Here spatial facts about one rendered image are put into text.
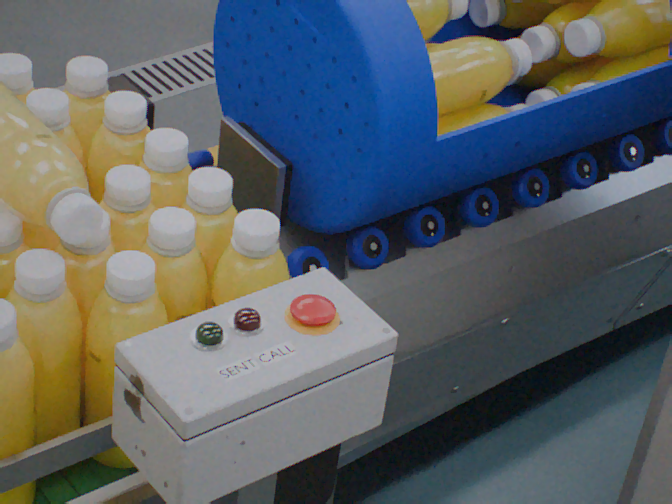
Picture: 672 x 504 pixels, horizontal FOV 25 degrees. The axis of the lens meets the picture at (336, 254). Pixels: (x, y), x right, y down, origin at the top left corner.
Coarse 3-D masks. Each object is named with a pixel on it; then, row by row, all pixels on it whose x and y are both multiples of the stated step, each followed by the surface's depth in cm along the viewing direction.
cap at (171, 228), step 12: (156, 216) 128; (168, 216) 128; (180, 216) 128; (192, 216) 128; (156, 228) 126; (168, 228) 126; (180, 228) 127; (192, 228) 127; (156, 240) 127; (168, 240) 126; (180, 240) 127; (192, 240) 128
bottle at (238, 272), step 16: (224, 256) 130; (240, 256) 129; (256, 256) 128; (272, 256) 130; (224, 272) 130; (240, 272) 129; (256, 272) 129; (272, 272) 129; (288, 272) 132; (224, 288) 130; (240, 288) 129; (256, 288) 129
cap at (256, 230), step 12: (240, 216) 129; (252, 216) 129; (264, 216) 129; (240, 228) 128; (252, 228) 128; (264, 228) 128; (276, 228) 128; (240, 240) 128; (252, 240) 128; (264, 240) 128; (276, 240) 129
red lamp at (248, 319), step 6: (240, 312) 117; (246, 312) 117; (252, 312) 117; (258, 312) 118; (234, 318) 117; (240, 318) 117; (246, 318) 117; (252, 318) 117; (258, 318) 117; (234, 324) 117; (240, 324) 116; (246, 324) 116; (252, 324) 116; (258, 324) 117; (246, 330) 117; (252, 330) 117
